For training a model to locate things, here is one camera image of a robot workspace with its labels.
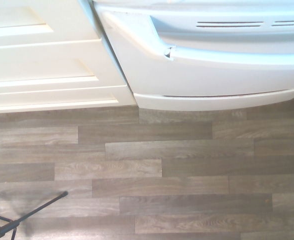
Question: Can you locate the white oven range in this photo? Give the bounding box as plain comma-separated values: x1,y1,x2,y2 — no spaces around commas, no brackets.
91,0,294,113

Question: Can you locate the cream cabinet door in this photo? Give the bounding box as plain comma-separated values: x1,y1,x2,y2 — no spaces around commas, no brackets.
0,0,138,115

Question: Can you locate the black tripod leg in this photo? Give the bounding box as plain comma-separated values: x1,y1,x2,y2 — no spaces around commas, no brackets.
0,190,69,240

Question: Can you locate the white oven door handle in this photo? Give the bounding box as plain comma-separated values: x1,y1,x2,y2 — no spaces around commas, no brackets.
100,10,294,67

